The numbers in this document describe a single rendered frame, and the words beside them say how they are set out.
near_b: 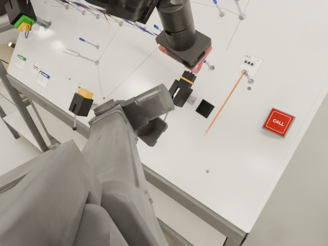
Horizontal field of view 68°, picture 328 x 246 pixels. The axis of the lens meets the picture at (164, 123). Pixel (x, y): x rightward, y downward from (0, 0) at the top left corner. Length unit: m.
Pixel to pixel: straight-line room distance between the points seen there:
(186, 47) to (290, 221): 1.48
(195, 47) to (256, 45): 0.23
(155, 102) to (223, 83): 0.28
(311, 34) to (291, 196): 1.36
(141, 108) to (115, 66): 0.43
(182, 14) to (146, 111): 0.18
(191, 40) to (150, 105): 0.15
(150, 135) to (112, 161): 0.41
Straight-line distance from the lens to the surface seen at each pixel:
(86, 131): 0.91
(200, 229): 0.93
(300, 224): 1.81
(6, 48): 1.62
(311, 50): 0.68
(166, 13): 0.43
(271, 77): 0.66
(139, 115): 0.45
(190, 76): 0.62
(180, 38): 0.47
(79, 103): 0.80
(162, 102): 0.44
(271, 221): 1.75
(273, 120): 0.61
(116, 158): 0.16
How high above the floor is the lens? 1.49
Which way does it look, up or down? 45 degrees down
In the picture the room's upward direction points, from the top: straight up
